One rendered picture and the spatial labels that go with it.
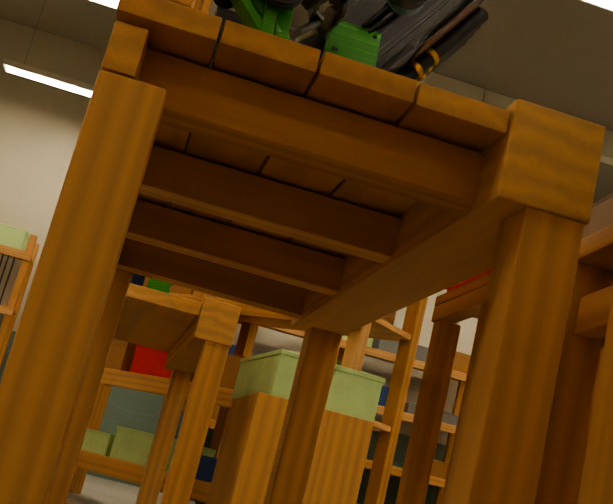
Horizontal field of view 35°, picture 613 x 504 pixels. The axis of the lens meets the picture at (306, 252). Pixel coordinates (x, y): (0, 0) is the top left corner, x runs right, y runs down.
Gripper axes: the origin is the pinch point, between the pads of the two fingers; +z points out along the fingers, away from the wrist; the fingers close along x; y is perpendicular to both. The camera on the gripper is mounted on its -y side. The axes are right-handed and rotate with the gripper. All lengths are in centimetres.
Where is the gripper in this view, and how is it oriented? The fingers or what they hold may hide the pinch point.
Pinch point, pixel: (315, 25)
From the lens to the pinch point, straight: 205.9
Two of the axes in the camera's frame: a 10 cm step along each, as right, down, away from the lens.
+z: -2.9, 4.9, 8.2
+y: 7.3, -4.4, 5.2
